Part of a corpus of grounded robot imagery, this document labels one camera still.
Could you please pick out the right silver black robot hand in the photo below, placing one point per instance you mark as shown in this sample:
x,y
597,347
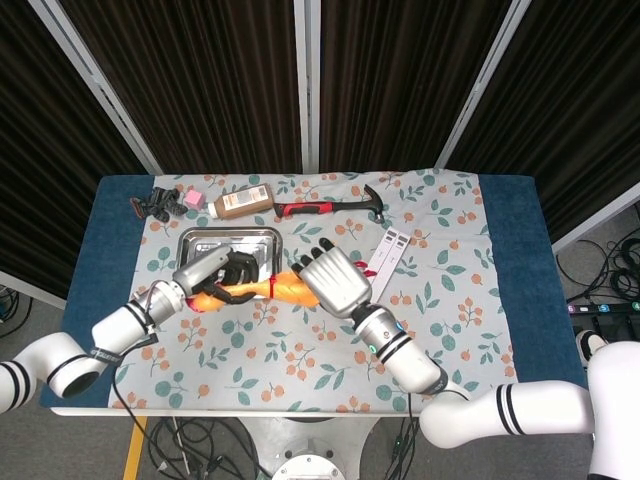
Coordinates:
x,y
332,282

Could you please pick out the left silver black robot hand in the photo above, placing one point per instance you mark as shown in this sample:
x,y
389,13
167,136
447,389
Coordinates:
x,y
202,267

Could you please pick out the yellow rubber chicken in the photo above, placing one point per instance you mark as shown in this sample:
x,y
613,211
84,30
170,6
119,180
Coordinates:
x,y
287,290

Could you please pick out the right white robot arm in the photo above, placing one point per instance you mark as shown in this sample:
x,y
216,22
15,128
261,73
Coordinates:
x,y
415,360

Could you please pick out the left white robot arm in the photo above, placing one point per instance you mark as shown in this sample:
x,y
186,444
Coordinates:
x,y
115,330

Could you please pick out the rectangular stainless steel tray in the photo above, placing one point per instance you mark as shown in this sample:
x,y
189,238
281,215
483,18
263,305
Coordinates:
x,y
200,240

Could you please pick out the pink cube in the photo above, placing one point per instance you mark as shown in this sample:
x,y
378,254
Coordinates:
x,y
194,199

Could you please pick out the black clips pile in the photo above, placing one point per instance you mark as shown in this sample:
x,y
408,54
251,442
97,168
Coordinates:
x,y
160,202

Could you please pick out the red black claw hammer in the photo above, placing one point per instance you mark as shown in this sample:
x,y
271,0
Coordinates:
x,y
310,207

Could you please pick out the brown bottle with white cap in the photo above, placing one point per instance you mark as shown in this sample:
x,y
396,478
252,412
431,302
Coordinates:
x,y
245,201

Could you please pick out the floral patterned tablecloth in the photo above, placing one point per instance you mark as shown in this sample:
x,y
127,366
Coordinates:
x,y
300,360

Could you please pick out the dark blue table mat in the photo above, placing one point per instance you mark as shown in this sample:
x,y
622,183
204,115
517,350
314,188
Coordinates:
x,y
105,240

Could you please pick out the white shoe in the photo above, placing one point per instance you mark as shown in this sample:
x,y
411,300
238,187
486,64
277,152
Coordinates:
x,y
590,342

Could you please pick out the black power strip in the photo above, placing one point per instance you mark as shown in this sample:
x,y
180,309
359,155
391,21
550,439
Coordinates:
x,y
600,308

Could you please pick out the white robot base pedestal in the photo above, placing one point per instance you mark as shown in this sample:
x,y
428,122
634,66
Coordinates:
x,y
307,445

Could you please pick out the grey metal partition post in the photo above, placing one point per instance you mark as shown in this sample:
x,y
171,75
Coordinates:
x,y
482,85
306,85
100,85

